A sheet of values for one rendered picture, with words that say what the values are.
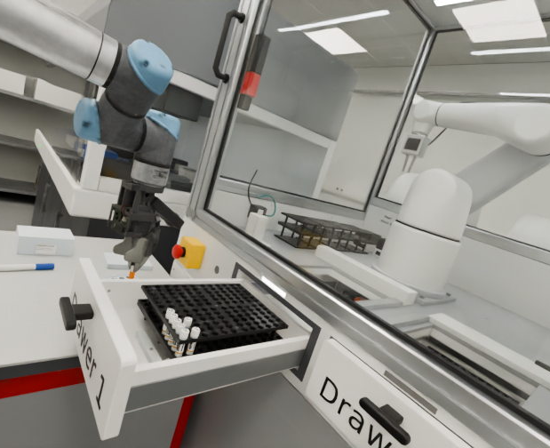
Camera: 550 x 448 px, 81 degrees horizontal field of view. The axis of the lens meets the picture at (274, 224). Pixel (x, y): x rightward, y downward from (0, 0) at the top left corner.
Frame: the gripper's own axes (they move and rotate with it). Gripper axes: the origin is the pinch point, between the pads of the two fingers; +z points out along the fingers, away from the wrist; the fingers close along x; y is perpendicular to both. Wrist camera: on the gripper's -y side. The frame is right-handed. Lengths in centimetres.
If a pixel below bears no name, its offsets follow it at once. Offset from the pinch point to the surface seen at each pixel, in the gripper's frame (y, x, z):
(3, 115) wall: -95, -381, 4
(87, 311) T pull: 23.8, 22.0, -5.3
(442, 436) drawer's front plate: 4, 67, -7
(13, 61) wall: -97, -380, -53
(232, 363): 9.8, 38.6, -1.8
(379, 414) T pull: 5, 59, -5
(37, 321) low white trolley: 19.0, -0.2, 9.8
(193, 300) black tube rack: 5.3, 24.0, -4.1
